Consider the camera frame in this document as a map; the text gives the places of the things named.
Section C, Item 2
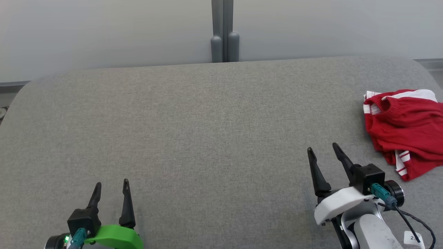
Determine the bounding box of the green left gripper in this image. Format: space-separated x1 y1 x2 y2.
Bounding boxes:
85 178 144 249

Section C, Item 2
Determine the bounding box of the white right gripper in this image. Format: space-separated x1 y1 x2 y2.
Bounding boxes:
307 142 376 226

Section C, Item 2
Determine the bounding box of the red shorts white trim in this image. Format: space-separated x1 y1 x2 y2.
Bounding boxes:
363 89 443 182

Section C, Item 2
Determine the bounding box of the white cable label tag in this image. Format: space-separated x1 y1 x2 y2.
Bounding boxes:
404 231 425 248

